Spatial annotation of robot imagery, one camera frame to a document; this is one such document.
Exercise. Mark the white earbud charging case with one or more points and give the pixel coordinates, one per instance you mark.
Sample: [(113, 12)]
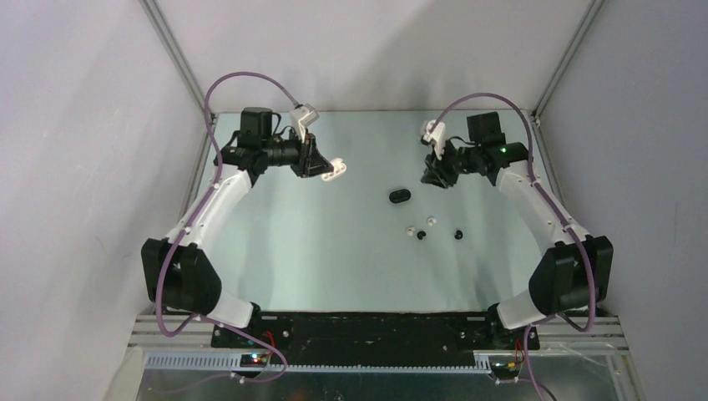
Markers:
[(339, 168)]

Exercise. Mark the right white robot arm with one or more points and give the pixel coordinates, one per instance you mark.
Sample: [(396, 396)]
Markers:
[(575, 266)]

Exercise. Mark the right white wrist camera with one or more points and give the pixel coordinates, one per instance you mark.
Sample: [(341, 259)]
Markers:
[(433, 134)]

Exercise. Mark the right controller board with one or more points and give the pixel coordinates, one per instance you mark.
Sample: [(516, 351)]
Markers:
[(511, 367)]

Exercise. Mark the black earbud charging case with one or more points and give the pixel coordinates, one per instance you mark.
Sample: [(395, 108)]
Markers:
[(399, 196)]

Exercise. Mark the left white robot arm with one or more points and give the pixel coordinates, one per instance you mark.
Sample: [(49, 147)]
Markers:
[(177, 270)]

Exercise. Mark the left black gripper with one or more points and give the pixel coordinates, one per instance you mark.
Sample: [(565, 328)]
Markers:
[(312, 163)]

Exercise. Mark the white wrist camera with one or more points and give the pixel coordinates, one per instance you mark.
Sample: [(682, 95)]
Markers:
[(301, 117), (433, 134)]

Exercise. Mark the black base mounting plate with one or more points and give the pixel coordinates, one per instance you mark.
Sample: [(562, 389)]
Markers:
[(379, 339)]

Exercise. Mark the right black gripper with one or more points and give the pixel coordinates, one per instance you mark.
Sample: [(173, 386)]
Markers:
[(437, 173)]

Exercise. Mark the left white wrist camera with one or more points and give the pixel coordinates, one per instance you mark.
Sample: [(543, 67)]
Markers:
[(301, 117)]

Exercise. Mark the left controller board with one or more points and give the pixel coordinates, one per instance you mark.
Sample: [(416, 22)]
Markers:
[(254, 360)]

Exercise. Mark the controller board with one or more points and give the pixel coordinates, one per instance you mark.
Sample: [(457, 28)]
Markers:
[(254, 360), (511, 367)]

